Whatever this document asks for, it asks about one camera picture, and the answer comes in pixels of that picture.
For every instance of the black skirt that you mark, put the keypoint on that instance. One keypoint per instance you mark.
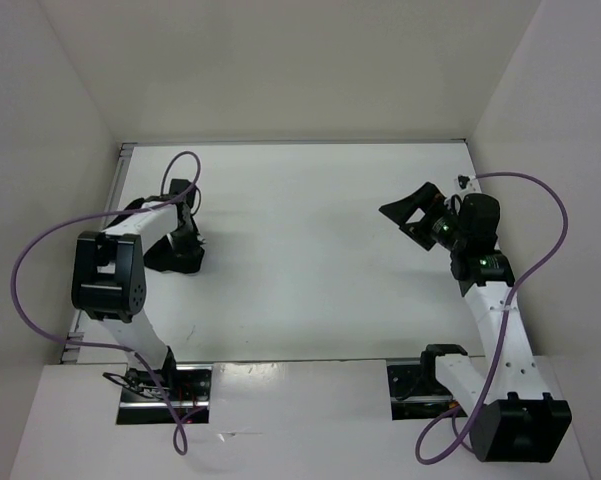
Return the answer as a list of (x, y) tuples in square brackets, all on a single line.
[(177, 255)]

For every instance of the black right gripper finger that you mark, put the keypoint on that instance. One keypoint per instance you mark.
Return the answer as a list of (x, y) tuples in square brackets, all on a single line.
[(420, 233), (401, 211)]

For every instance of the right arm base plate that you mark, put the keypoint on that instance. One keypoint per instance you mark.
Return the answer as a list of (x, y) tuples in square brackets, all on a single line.
[(412, 396)]

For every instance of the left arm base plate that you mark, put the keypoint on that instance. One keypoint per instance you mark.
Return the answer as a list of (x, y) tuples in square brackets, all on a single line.
[(142, 404)]

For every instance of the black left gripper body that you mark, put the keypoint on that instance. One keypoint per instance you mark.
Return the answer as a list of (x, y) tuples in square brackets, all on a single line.
[(186, 239)]

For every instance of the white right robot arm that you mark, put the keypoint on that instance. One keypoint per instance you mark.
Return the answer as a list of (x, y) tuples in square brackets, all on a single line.
[(512, 416)]

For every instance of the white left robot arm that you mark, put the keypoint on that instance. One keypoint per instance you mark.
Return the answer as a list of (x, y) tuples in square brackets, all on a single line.
[(156, 233)]

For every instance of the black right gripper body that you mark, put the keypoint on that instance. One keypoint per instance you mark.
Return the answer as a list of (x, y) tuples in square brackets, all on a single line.
[(446, 230)]

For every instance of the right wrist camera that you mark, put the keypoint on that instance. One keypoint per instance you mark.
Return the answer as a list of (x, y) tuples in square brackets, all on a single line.
[(466, 184)]

